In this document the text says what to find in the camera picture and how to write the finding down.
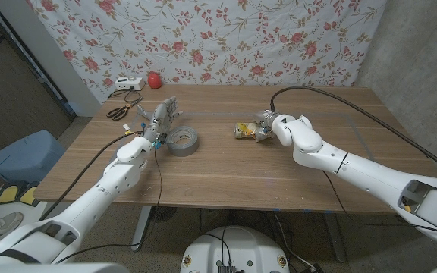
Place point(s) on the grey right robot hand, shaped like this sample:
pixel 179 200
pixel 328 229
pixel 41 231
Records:
pixel 267 118

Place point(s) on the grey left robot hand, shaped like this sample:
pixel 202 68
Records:
pixel 161 117

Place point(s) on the grey duct tape roll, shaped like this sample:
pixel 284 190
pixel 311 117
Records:
pixel 182 151

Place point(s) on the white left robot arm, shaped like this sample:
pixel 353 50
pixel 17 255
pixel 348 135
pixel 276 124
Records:
pixel 89 204

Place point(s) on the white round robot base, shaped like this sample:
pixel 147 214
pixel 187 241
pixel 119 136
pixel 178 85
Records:
pixel 241 246

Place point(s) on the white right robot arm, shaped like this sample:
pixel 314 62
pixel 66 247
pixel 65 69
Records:
pixel 355 170

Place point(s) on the black orange scissors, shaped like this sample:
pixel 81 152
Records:
pixel 118 113

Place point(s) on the red round object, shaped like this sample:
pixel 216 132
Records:
pixel 154 81

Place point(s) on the white power strip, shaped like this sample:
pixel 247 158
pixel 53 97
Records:
pixel 129 84

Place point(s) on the floral backdrop cloth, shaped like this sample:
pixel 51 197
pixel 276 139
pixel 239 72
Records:
pixel 279 57

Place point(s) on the grey table leg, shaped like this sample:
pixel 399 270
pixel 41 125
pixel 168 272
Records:
pixel 335 237
pixel 141 227

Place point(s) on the blue padded stool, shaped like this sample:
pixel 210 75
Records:
pixel 25 155

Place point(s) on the yellow black foot pedal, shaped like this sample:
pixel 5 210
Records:
pixel 29 195
pixel 8 193

